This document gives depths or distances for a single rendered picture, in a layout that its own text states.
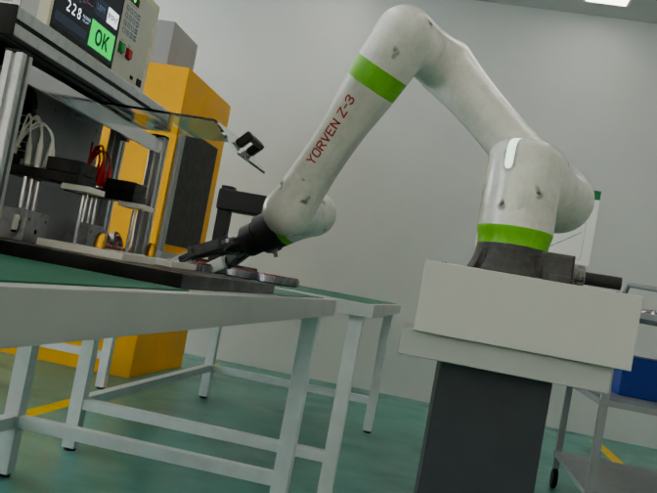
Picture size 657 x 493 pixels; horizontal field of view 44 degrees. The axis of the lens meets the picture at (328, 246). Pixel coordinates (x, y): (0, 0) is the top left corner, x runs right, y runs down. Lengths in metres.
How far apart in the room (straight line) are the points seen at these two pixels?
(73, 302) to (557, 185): 0.90
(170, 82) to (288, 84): 1.95
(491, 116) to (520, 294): 0.51
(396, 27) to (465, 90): 0.20
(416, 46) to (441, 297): 0.57
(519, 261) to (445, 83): 0.50
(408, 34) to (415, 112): 5.21
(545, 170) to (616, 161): 5.47
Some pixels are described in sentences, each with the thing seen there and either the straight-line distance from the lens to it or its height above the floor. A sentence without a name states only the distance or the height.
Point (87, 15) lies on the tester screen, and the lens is 1.59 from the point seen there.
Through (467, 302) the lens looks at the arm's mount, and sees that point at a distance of 1.25.
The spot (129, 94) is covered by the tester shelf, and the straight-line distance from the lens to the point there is 1.71.
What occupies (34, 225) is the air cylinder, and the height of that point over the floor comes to 0.80.
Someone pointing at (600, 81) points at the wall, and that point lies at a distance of 6.98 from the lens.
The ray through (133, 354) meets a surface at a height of 0.15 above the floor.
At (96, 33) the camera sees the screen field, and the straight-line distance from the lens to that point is 1.62.
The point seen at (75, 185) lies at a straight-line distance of 1.44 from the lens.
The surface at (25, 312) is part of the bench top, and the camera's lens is 0.70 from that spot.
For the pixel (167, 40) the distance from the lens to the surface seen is 5.61.
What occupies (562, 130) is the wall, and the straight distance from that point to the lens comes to 6.85.
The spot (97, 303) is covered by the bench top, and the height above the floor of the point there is 0.73.
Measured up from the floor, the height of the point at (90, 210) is 0.85.
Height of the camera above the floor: 0.80
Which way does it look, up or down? 3 degrees up
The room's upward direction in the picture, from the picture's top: 11 degrees clockwise
